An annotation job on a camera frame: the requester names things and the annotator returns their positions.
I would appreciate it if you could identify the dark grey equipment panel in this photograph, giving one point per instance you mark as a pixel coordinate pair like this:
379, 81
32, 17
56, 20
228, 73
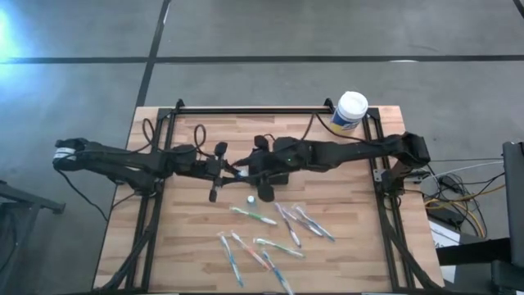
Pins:
513, 196

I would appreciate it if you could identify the orange toothbrush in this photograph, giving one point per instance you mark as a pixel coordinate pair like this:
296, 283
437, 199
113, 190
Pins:
249, 250

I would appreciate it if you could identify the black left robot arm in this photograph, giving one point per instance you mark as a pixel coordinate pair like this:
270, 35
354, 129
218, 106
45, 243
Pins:
123, 164

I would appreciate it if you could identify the white and yellow canister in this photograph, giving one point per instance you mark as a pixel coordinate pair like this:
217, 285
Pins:
348, 114

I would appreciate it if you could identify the white paper sheet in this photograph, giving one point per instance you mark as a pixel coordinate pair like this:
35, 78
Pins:
444, 235

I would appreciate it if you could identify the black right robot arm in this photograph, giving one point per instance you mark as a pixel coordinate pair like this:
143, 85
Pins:
348, 153

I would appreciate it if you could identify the silver mounting bracket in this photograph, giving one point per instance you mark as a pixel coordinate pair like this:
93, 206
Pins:
378, 175

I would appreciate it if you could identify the black aluminium table frame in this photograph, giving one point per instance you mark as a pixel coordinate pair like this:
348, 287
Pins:
245, 110

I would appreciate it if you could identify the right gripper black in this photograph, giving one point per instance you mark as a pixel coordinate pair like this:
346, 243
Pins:
272, 164

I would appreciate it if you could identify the black power brick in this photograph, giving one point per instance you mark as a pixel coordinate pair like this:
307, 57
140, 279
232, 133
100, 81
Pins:
446, 216

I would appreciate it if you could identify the black beam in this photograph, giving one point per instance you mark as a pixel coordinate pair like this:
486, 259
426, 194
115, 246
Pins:
471, 250

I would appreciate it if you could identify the black metal stand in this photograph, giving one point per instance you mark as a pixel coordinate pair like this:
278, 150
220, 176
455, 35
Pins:
24, 201

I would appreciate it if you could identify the purple red toothbrush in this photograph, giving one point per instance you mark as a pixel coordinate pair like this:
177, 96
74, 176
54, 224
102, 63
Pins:
288, 225

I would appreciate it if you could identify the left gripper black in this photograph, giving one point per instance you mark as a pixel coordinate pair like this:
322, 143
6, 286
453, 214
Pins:
209, 169

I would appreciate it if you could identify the green toothbrush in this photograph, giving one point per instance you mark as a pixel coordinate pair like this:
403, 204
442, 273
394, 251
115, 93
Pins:
254, 216
280, 247

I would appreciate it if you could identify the clear plastic wrapper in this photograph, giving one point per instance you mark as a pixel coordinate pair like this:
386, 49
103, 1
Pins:
231, 260

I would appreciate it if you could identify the grey toothbrush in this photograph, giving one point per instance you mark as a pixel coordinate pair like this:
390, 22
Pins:
305, 223

